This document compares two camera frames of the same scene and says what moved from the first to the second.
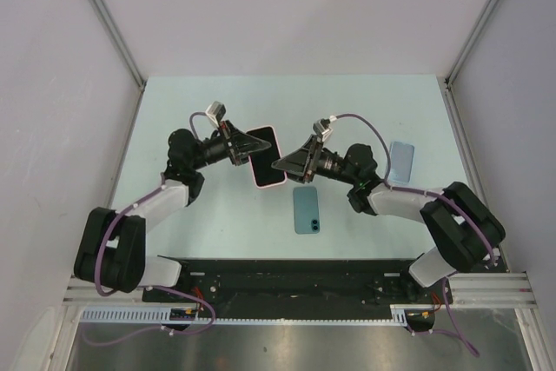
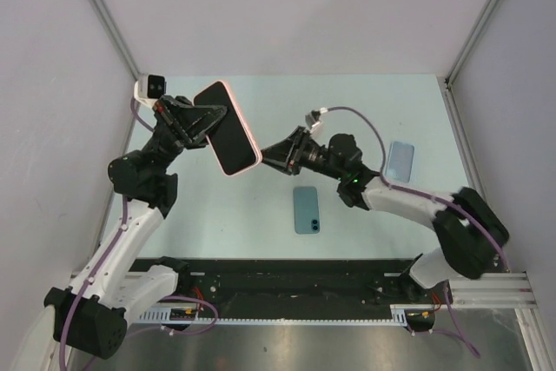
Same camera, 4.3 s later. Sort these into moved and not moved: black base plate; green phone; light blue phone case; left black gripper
Moved: left black gripper
Not moved: black base plate; green phone; light blue phone case
